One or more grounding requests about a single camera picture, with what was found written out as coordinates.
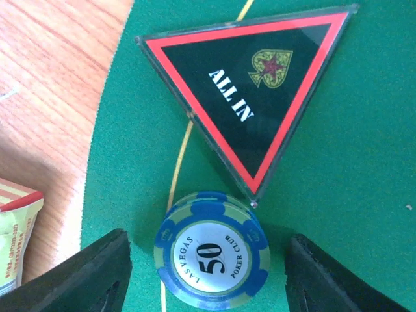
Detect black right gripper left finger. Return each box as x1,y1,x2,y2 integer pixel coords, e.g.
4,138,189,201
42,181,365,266
1,229,132,311

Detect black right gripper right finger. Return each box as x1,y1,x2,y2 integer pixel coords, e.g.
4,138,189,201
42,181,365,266
285,234,407,311

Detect red playing card deck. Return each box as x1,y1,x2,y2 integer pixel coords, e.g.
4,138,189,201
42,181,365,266
1,179,44,295

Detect blue 50 chips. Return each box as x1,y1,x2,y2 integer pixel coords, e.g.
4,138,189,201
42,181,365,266
153,191,270,311

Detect black triangular all-in button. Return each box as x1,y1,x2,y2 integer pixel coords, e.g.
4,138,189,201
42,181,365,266
136,3,358,206

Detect round green poker mat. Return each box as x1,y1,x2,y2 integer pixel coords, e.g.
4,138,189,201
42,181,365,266
79,0,416,312

